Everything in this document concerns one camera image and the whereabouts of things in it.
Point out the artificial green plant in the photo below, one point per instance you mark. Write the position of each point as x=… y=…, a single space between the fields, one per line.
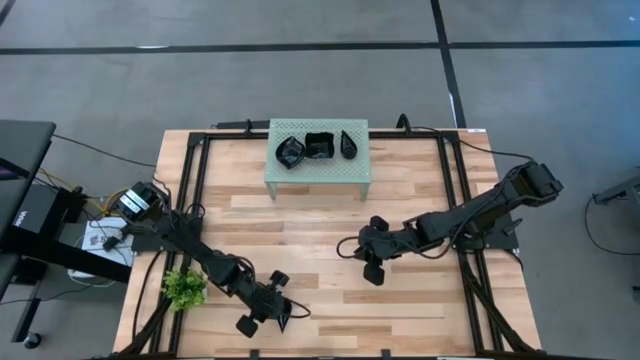
x=184 y=290

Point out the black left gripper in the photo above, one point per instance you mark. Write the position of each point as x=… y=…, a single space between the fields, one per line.
x=267 y=302

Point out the light green perforated shelf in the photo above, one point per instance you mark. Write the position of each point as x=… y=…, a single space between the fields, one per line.
x=320 y=172

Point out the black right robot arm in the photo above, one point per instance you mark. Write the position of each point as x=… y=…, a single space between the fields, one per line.
x=500 y=200

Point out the black leaf-shaped mini plate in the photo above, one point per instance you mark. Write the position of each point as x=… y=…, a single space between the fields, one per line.
x=290 y=152

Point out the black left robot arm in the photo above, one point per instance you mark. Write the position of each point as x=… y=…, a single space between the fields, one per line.
x=210 y=260

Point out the black aluminium table frame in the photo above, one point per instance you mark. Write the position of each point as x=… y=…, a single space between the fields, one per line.
x=400 y=135

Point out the black computer box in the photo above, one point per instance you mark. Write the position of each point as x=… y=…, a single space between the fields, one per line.
x=40 y=215

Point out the black equipment cart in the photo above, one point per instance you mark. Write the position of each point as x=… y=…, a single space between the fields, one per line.
x=25 y=145

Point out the white box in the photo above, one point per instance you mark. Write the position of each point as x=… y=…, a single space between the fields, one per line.
x=95 y=227

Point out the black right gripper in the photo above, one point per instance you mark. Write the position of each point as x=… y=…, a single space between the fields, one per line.
x=385 y=242

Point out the black square mini plate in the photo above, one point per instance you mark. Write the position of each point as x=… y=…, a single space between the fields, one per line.
x=320 y=145

